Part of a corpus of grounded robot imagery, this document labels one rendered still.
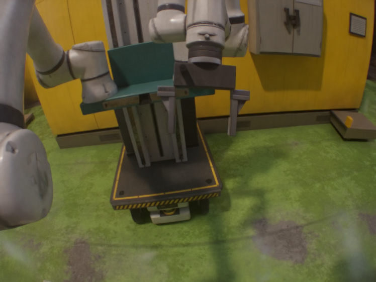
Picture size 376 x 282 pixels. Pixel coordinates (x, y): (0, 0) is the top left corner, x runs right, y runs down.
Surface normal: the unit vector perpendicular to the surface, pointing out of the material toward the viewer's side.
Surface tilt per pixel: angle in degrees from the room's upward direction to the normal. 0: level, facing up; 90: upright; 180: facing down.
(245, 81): 90
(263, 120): 90
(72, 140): 90
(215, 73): 66
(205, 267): 0
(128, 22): 90
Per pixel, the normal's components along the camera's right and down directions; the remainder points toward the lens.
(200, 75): -0.03, 0.18
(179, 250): -0.09, -0.82
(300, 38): 0.04, 0.56
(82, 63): 0.36, 0.50
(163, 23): -0.30, 0.22
